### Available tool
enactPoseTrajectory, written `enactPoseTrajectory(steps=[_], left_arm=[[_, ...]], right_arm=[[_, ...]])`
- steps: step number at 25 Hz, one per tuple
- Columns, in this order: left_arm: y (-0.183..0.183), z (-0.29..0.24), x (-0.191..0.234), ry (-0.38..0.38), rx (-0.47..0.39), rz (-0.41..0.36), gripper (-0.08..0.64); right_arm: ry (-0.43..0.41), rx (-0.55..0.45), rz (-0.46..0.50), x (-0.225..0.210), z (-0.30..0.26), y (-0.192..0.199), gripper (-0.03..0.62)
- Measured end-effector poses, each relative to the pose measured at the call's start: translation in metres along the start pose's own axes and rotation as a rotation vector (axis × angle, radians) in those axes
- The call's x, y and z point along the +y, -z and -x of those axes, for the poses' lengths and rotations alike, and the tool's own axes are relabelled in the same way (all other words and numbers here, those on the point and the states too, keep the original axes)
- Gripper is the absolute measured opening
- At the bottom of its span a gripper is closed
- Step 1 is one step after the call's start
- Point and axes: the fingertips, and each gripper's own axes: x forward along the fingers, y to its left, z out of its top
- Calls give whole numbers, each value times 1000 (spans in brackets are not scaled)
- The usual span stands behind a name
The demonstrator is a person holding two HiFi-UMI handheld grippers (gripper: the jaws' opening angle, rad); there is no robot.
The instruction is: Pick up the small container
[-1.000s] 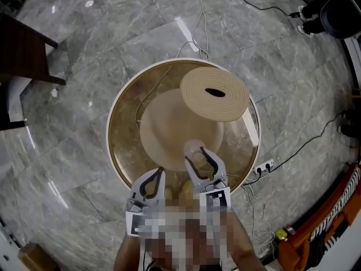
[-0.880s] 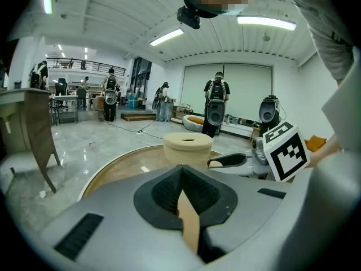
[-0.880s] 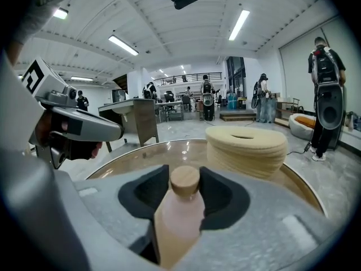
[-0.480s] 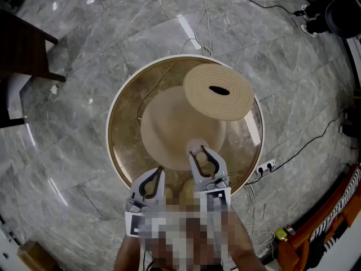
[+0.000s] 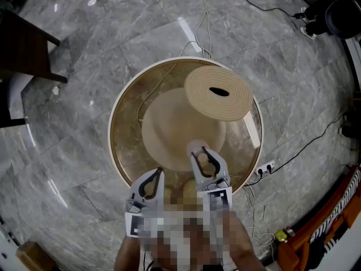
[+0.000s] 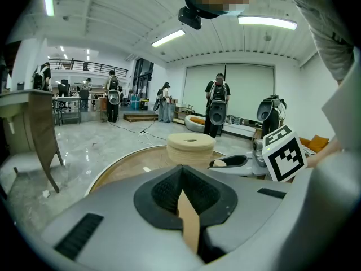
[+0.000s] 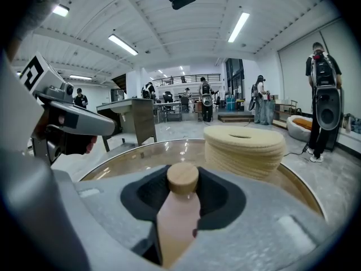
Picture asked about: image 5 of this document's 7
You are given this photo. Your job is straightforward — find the person's left forearm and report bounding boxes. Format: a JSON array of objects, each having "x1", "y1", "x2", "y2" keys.
[{"x1": 113, "y1": 234, "x2": 152, "y2": 271}]

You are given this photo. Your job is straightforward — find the white cable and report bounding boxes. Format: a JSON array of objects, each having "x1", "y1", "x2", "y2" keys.
[
  {"x1": 178, "y1": 0, "x2": 214, "y2": 60},
  {"x1": 241, "y1": 185, "x2": 276, "y2": 255}
]

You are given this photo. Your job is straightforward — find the black device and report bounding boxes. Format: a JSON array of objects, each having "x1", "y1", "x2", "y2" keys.
[{"x1": 339, "y1": 113, "x2": 361, "y2": 141}]

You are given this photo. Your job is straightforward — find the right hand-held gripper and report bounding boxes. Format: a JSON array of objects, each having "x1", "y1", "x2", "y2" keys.
[{"x1": 189, "y1": 146, "x2": 234, "y2": 217}]

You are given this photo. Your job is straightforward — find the round glass side table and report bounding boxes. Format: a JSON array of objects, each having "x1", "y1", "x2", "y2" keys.
[{"x1": 107, "y1": 56, "x2": 265, "y2": 195}]

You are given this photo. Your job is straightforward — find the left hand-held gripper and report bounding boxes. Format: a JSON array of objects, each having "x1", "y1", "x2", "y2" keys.
[{"x1": 125, "y1": 167, "x2": 166, "y2": 239}]

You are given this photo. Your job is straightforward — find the black cable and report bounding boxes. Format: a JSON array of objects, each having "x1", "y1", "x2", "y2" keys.
[
  {"x1": 244, "y1": 113, "x2": 348, "y2": 186},
  {"x1": 225, "y1": 0, "x2": 306, "y2": 19}
]

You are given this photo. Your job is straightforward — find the wooden box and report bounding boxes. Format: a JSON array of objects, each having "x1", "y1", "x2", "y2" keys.
[{"x1": 15, "y1": 241, "x2": 59, "y2": 271}]

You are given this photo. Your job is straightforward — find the white seat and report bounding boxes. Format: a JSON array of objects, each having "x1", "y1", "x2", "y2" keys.
[{"x1": 0, "y1": 73, "x2": 34, "y2": 128}]

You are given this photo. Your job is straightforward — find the person's torso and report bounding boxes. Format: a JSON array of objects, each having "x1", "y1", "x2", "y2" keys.
[{"x1": 139, "y1": 196, "x2": 236, "y2": 271}]

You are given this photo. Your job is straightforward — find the dark wooden furniture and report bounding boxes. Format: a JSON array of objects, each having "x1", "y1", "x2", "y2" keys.
[{"x1": 0, "y1": 9, "x2": 69, "y2": 84}]

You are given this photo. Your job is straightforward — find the yellow tape measure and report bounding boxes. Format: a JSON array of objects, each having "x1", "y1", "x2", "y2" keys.
[{"x1": 274, "y1": 229, "x2": 288, "y2": 243}]

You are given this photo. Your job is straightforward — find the black office chair base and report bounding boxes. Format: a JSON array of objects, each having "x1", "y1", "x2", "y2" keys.
[{"x1": 298, "y1": 0, "x2": 361, "y2": 41}]

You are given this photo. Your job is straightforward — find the black white striped cloth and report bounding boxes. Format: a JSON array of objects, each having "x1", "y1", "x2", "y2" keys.
[{"x1": 309, "y1": 169, "x2": 361, "y2": 253}]

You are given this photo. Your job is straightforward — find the small translucent container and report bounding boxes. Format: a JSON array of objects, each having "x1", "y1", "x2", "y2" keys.
[{"x1": 186, "y1": 139, "x2": 211, "y2": 164}]

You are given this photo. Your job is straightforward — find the orange sofa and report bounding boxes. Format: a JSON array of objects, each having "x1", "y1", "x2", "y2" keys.
[{"x1": 277, "y1": 164, "x2": 361, "y2": 271}]

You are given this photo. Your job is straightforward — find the person's right forearm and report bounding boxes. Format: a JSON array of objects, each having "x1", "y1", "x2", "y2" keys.
[{"x1": 224, "y1": 210, "x2": 266, "y2": 271}]

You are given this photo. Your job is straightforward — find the white power strip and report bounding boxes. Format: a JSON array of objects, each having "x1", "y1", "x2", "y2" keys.
[{"x1": 254, "y1": 159, "x2": 276, "y2": 177}]

